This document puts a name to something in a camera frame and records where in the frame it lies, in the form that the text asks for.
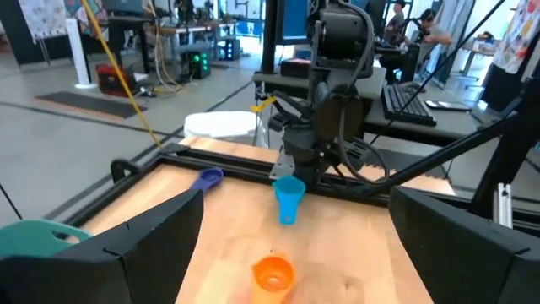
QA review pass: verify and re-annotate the silver aluminium extrusion piece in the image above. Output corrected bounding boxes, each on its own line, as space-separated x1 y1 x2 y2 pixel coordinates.
492 182 514 230

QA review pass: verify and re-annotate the black keyboard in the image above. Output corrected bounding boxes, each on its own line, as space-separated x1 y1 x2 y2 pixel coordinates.
380 82 438 128

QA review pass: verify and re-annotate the black aluminium table frame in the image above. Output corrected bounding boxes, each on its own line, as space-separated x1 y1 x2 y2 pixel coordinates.
44 74 540 238

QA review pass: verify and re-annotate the red black box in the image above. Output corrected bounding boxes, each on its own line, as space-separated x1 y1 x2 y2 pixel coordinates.
95 62 138 98

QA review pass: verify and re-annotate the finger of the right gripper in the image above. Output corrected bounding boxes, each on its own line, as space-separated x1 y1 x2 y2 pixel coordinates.
272 90 316 125

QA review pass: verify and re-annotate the small yellow tag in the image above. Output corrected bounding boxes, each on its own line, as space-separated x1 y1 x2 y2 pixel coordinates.
249 95 278 115

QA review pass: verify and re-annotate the orange measuring cup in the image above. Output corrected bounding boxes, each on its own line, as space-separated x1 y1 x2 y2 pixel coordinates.
248 252 298 304

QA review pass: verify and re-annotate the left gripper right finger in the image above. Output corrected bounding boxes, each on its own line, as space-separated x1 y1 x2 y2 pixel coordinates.
387 185 540 304

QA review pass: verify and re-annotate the person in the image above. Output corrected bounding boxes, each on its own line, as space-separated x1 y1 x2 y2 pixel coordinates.
403 8 453 57
382 0 408 44

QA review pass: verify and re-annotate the dark grey desk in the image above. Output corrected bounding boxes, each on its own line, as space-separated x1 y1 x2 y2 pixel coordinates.
251 64 521 147

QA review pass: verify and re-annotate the black floor mat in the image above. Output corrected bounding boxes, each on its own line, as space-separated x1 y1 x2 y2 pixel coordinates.
33 90 149 121

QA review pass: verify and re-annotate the computer with green lights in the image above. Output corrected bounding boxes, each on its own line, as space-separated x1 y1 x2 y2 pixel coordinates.
185 50 213 81

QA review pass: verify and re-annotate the black phone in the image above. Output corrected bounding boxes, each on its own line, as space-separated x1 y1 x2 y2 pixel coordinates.
423 99 474 113

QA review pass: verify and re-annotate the white post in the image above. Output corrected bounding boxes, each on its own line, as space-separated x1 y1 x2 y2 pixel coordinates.
64 17 99 90

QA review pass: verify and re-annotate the yellow hanging cable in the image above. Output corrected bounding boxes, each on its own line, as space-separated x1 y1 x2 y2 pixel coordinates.
79 0 164 149

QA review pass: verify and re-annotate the teal plastic basket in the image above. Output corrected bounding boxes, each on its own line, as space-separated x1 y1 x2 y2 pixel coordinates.
0 218 94 259

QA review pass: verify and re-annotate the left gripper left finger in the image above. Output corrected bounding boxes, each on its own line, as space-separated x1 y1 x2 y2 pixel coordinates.
58 187 205 304

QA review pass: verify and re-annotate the silver mounting bracket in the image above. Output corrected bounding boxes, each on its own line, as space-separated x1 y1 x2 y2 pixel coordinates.
269 149 297 181

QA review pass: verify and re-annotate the dark blue small measuring cup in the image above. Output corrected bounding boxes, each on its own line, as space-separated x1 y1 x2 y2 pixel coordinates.
189 166 225 196

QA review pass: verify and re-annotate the light blue measuring cup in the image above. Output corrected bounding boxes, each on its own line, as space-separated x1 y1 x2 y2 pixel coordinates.
271 174 307 226

